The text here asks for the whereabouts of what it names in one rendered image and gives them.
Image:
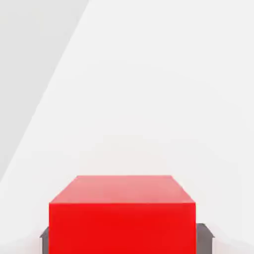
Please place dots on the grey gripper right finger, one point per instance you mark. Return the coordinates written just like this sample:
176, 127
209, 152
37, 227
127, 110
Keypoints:
203, 239

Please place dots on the small red cube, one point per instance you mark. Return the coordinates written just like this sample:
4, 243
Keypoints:
122, 228

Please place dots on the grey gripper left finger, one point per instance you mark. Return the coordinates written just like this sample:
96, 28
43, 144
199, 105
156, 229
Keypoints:
45, 243

